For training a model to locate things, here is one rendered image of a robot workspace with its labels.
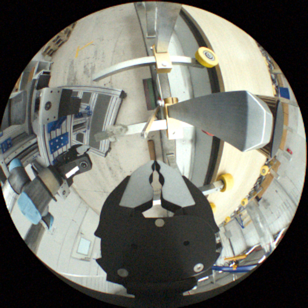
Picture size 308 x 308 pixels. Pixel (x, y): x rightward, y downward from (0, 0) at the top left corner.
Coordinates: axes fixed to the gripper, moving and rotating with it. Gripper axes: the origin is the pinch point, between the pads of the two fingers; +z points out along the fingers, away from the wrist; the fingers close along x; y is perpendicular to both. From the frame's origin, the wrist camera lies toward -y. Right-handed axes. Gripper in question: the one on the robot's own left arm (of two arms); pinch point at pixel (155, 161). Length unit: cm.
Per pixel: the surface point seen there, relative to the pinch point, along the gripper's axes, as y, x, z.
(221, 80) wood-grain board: -22.3, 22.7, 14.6
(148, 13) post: -56, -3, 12
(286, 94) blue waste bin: -250, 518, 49
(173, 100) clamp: -11.0, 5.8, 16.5
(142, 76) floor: -56, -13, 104
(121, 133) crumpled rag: -0.5, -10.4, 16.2
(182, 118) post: -6.1, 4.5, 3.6
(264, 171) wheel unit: 17, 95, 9
